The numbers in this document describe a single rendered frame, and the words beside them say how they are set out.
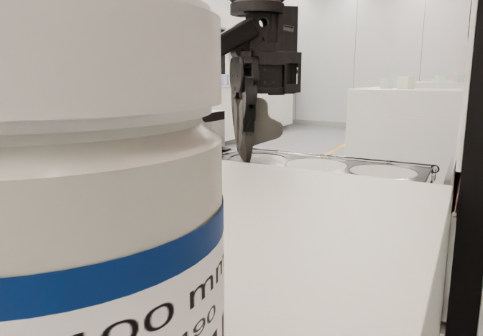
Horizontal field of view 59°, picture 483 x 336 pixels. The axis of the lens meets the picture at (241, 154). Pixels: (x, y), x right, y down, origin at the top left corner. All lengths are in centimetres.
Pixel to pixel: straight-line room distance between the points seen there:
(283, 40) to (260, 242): 40
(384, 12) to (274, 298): 855
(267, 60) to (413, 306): 42
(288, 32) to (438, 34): 796
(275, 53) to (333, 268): 40
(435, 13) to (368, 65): 143
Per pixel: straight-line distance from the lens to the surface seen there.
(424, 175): 68
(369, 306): 17
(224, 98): 614
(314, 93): 895
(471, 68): 34
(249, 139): 56
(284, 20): 58
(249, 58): 55
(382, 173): 68
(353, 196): 30
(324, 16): 897
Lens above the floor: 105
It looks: 11 degrees down
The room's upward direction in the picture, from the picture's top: straight up
